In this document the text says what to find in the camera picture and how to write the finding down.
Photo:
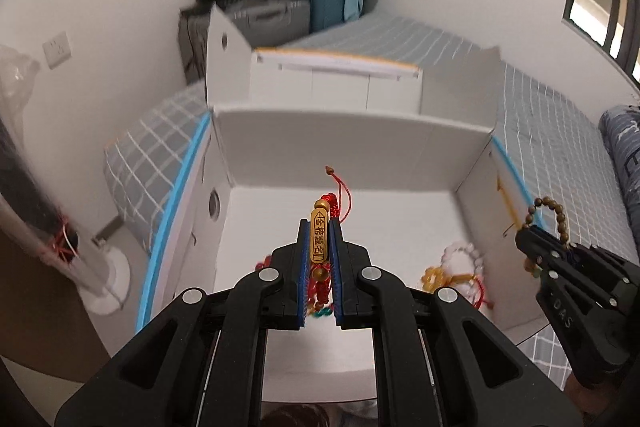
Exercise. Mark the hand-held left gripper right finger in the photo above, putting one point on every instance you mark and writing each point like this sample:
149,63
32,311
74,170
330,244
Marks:
338,277

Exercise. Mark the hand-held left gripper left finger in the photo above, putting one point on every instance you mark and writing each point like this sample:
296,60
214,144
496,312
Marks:
302,277

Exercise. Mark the blue yellow white cardboard box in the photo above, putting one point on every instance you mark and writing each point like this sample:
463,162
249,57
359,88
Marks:
350,147

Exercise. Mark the grey hard suitcase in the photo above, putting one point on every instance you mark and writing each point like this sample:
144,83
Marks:
270,19

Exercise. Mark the teal hard suitcase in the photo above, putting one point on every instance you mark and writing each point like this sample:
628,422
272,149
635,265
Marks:
325,2

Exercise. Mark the white round stand base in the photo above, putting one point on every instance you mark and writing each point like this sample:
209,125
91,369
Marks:
107,282

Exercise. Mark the clear plastic bag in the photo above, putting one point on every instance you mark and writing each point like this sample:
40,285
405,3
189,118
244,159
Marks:
15,74

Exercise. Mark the dark soft suitcase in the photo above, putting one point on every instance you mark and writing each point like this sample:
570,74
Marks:
192,44

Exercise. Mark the grey checked bed sheet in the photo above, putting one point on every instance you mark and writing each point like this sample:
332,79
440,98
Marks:
550,132

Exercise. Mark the white wall socket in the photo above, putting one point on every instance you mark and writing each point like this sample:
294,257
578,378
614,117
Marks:
56,50

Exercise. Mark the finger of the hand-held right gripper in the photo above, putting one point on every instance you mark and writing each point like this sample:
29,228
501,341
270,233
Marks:
565,302
605,264

